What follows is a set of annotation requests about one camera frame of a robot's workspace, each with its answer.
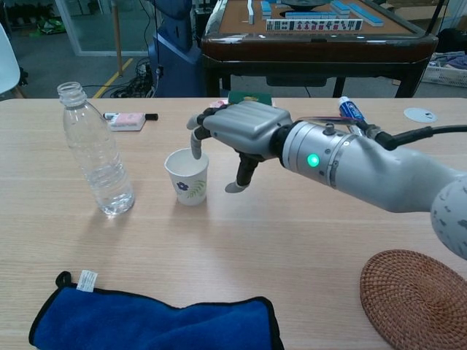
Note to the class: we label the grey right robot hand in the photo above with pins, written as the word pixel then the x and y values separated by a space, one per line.
pixel 248 125

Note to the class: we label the flower print paper cup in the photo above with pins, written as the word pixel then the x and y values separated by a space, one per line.
pixel 189 189

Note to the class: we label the clear plastic water bottle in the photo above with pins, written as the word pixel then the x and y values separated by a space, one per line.
pixel 95 160

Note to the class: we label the green yellow sponge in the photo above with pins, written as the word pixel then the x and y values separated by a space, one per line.
pixel 251 97

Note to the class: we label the white pink wipes pack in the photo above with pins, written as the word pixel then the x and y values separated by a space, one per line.
pixel 219 104

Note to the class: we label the blue chair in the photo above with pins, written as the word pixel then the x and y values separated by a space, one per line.
pixel 175 62

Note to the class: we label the black marker pen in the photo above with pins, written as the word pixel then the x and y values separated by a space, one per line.
pixel 151 116

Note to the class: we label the dark wood mahjong table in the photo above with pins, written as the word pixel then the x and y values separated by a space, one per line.
pixel 313 47

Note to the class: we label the blue white toothpaste tube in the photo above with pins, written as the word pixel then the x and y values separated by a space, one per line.
pixel 352 109

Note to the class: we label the blue mahjong tile row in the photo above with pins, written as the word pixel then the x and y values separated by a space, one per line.
pixel 310 15
pixel 366 15
pixel 266 9

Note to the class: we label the white floor power strip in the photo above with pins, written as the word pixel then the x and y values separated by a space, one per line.
pixel 143 70

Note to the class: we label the face-up mahjong tile row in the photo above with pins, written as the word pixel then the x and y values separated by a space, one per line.
pixel 313 25

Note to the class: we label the pink eraser block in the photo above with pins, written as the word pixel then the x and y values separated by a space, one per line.
pixel 127 121

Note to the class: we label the wooden pole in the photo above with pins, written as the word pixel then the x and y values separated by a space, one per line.
pixel 117 43

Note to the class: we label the white plastic basket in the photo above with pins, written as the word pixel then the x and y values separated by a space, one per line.
pixel 445 76

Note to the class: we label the clothes pile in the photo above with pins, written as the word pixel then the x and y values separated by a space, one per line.
pixel 452 60

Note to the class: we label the black bag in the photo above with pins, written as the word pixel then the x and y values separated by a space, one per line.
pixel 452 40

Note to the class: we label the green bag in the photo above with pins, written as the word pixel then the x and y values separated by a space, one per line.
pixel 47 27

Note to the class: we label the blue microfiber cloth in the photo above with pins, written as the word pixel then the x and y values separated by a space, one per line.
pixel 146 324

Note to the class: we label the round woven rattan coaster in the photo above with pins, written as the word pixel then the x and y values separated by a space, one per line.
pixel 412 299

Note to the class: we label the white chair wooden legs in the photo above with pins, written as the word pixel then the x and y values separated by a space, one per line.
pixel 7 65

